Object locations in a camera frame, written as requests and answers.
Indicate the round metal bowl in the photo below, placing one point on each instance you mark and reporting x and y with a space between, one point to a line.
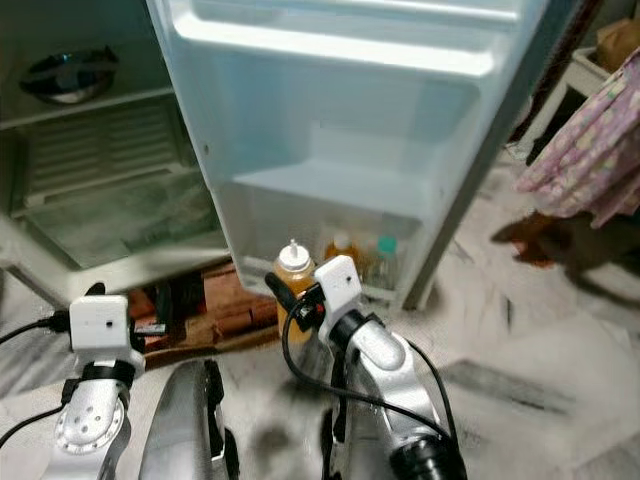
68 78

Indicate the grey fridge door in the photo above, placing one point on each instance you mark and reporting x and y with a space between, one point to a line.
340 120

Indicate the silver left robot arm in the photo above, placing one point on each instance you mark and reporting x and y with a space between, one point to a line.
90 430

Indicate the off-white fridge body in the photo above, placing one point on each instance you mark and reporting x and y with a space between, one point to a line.
120 276

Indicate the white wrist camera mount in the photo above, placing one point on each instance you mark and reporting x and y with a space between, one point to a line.
105 325
340 290

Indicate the white side table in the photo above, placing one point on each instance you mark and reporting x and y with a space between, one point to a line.
575 85

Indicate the silver left robot leg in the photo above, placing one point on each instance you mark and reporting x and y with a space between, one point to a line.
185 430

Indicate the clear bottle green cap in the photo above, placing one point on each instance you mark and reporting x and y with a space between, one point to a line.
386 255

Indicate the white slatted fridge shelf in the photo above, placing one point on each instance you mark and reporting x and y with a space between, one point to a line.
100 150

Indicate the pink patterned cloth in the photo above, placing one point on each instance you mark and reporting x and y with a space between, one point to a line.
585 150

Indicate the brown wooden pallet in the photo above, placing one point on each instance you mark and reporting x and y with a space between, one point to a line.
232 300

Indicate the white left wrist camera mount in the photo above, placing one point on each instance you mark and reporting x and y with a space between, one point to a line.
105 325

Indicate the small orange bottle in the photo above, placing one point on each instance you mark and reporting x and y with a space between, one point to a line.
342 248

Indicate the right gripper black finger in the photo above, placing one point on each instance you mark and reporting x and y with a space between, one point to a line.
282 290

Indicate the orange squeeze bottle white cap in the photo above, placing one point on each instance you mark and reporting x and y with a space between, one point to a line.
292 260

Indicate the clear crisper drawer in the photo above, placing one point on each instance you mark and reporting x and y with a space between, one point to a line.
120 222

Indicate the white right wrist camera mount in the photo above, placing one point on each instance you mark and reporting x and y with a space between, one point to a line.
340 290

